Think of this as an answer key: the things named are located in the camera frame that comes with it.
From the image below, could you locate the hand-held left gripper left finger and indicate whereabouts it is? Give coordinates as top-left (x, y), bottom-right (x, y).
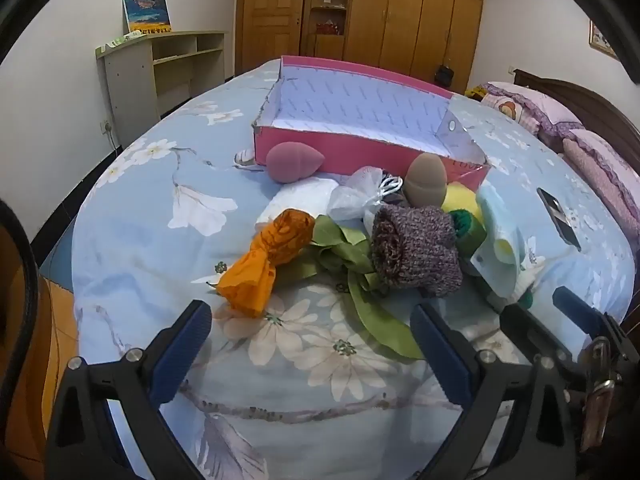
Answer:
top-left (47, 300), bottom-right (213, 480)

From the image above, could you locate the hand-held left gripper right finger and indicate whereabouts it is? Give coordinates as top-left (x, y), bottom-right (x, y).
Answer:
top-left (410, 304), bottom-right (576, 480)

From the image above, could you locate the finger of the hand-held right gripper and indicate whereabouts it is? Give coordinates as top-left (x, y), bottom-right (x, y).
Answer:
top-left (500, 305), bottom-right (576, 366)
top-left (552, 286), bottom-right (628, 346)

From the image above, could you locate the green ribbon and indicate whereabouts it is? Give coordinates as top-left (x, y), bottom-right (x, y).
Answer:
top-left (310, 215), bottom-right (426, 361)

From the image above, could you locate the purple knit sock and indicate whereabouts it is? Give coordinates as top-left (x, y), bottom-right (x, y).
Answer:
top-left (370, 205), bottom-right (465, 297)

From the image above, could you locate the orange cloth flower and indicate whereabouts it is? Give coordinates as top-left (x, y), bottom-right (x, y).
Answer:
top-left (215, 208), bottom-right (317, 318)

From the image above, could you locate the light blue packed cloth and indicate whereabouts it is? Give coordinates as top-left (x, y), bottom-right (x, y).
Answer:
top-left (470, 187), bottom-right (526, 306)

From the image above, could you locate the yellow cloth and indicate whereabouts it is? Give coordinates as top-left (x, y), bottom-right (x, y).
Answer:
top-left (440, 183), bottom-right (486, 226)

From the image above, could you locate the dark patterned pouch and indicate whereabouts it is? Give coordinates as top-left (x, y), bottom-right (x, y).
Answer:
top-left (381, 176), bottom-right (408, 208)

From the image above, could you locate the brown makeup sponge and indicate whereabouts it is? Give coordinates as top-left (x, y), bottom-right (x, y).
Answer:
top-left (402, 152), bottom-right (447, 207)

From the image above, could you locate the white mesh drawstring bag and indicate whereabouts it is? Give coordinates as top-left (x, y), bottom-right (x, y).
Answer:
top-left (327, 166), bottom-right (403, 222)

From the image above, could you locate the pink white sock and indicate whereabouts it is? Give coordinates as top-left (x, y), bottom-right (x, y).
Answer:
top-left (255, 177), bottom-right (341, 226)

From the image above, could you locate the pink makeup sponge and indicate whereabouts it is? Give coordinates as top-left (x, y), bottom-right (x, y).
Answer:
top-left (265, 141), bottom-right (326, 183)

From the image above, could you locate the pink cardboard box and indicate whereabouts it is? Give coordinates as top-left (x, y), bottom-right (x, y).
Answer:
top-left (250, 55), bottom-right (493, 191)

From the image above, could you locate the black smartphone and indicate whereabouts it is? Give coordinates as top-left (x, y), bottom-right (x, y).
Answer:
top-left (536, 187), bottom-right (582, 252)

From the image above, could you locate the floral blue bedsheet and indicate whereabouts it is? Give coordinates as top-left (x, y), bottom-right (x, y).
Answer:
top-left (70, 57), bottom-right (640, 480)

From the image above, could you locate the pink ruffled pillow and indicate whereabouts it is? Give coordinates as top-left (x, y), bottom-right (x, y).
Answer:
top-left (562, 129), bottom-right (640, 241)

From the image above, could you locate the pink printed pillow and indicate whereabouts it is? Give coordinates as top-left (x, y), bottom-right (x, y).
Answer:
top-left (482, 81), bottom-right (583, 136)

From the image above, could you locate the dark wooden headboard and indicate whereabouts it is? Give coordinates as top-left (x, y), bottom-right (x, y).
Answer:
top-left (514, 69), bottom-right (640, 141)

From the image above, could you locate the beige shelf desk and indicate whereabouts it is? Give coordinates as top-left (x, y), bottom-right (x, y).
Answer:
top-left (96, 30), bottom-right (226, 133)

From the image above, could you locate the green booklet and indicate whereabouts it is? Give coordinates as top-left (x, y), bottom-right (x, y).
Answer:
top-left (102, 31), bottom-right (146, 50)

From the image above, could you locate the wooden wardrobe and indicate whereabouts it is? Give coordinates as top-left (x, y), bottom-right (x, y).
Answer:
top-left (300, 0), bottom-right (486, 93)

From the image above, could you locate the wooden door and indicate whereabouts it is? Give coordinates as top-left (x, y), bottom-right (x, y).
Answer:
top-left (235, 0), bottom-right (308, 78)

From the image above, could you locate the blue yellow painting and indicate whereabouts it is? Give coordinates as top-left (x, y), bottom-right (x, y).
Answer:
top-left (122, 0), bottom-right (173, 35)

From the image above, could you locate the black cable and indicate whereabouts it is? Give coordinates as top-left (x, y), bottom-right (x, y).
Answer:
top-left (0, 200), bottom-right (41, 411)

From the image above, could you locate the framed wall picture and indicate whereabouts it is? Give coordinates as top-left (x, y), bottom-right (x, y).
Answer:
top-left (588, 19), bottom-right (621, 58)

